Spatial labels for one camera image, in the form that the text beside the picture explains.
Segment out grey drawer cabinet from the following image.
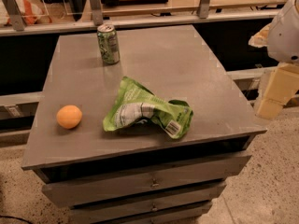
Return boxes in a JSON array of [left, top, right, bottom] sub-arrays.
[[22, 25, 263, 224]]

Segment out green rice chip bag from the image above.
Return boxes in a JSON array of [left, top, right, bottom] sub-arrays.
[[103, 77, 193, 139]]

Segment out green soda can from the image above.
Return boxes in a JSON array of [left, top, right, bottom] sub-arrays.
[[97, 24, 120, 64]]

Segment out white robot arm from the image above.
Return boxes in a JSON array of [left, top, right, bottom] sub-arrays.
[[249, 0, 299, 119]]

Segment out orange fruit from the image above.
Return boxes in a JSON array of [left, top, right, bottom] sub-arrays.
[[56, 105, 82, 129]]

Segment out orange white bag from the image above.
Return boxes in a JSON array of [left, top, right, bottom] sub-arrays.
[[0, 0, 52, 26]]

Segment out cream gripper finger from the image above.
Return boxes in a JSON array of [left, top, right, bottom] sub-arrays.
[[255, 63, 299, 120], [249, 24, 270, 48]]

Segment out grey metal railing frame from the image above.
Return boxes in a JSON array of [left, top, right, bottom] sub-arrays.
[[0, 0, 286, 36]]

